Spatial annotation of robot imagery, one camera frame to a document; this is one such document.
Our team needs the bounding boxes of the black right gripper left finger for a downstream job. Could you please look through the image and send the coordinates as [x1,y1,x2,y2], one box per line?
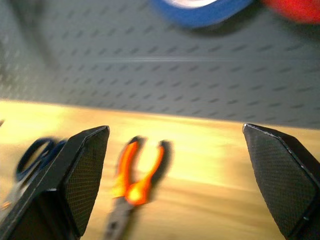
[0,125,110,240]

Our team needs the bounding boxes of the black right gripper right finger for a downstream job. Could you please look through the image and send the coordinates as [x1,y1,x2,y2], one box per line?
[242,123,320,240]

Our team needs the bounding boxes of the blue handled scissors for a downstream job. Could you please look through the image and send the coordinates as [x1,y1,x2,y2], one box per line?
[0,136,69,216]

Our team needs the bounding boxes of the orange black pliers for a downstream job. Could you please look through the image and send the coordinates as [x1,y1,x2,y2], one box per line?
[103,135,175,240]

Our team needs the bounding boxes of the grey metal pegboard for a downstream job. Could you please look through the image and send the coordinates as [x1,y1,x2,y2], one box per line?
[0,0,320,130]

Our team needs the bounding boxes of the large red tape roll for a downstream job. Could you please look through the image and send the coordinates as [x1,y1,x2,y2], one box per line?
[259,0,320,25]

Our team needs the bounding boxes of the blue tape roll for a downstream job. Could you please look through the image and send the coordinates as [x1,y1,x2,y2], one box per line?
[149,0,253,29]

